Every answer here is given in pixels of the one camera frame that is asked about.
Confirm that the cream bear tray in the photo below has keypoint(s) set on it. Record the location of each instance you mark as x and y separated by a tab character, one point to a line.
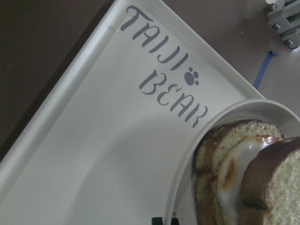
106	146

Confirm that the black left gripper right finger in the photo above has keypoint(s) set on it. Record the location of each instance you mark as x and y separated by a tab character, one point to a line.
174	221

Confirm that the bread slice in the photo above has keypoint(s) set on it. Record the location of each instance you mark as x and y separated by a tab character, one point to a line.
208	159
270	190

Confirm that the aluminium frame post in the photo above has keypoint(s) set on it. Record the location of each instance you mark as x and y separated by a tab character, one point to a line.
283	16

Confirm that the bread slice under egg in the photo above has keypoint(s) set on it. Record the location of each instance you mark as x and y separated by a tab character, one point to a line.
208	159

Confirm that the fried egg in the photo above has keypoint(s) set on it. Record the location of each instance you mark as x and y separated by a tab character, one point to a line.
231	173

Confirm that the white round plate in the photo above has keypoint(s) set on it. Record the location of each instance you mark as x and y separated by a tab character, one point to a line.
181	202

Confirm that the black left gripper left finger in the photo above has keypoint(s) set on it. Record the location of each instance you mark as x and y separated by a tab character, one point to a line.
157	221

